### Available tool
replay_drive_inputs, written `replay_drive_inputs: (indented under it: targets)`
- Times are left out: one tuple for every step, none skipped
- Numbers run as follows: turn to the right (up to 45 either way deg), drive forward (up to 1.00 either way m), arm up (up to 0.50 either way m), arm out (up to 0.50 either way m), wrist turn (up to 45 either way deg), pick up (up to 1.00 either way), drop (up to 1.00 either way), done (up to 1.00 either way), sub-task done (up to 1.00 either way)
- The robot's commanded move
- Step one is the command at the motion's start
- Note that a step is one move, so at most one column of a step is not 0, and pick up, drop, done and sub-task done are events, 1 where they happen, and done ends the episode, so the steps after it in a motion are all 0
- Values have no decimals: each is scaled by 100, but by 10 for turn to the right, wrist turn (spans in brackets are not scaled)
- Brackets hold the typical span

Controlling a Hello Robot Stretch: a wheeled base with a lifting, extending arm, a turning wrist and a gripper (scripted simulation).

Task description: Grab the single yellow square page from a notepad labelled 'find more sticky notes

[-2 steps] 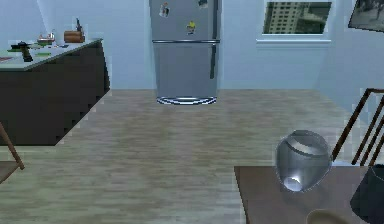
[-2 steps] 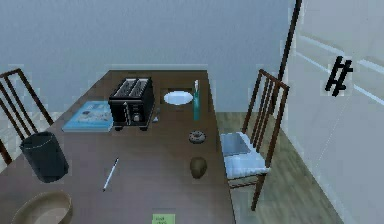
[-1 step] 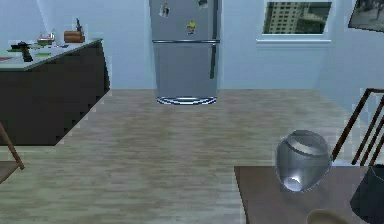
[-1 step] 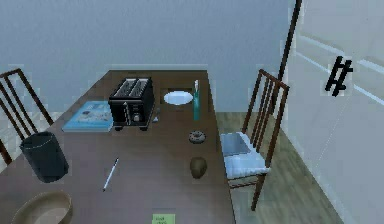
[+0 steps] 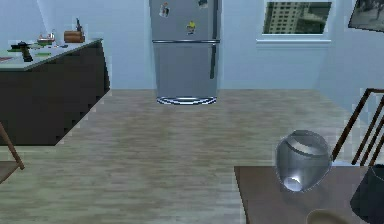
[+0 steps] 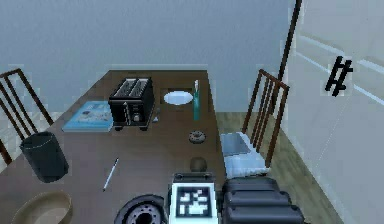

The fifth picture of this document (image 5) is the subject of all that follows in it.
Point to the black pepper mill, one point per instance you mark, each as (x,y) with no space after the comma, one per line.
(25,52)

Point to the dark fridge magnet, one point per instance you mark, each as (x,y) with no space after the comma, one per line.
(202,3)

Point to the yellow fridge magnet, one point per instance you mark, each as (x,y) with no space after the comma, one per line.
(191,27)

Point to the black round pot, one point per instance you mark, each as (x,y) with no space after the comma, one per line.
(369,196)

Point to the tan round bowl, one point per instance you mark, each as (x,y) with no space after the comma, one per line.
(327,217)

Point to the grey steel fridge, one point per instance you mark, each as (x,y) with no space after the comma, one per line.
(185,66)

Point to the dark kitchen counter cabinet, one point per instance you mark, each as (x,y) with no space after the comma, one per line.
(50,96)

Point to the white fridge magnet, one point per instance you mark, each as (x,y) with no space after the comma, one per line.
(164,10)

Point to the red and white dish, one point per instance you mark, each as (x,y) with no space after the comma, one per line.
(46,38)

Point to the dark framed picture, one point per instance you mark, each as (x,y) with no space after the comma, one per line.
(368,14)

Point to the green flat item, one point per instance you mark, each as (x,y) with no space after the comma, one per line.
(43,54)

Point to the brown wooden table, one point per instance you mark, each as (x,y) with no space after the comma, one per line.
(293,200)

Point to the white framed window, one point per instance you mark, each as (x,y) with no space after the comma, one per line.
(295,19)

